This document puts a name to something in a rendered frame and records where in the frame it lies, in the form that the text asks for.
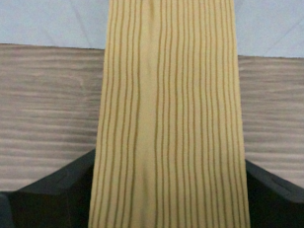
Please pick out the grey panel wall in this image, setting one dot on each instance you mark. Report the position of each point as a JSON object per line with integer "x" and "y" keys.
{"x": 263, "y": 27}

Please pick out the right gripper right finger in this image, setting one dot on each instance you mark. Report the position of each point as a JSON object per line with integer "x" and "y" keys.
{"x": 273, "y": 201}

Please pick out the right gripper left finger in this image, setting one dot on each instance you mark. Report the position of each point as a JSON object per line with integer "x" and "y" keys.
{"x": 61, "y": 199}

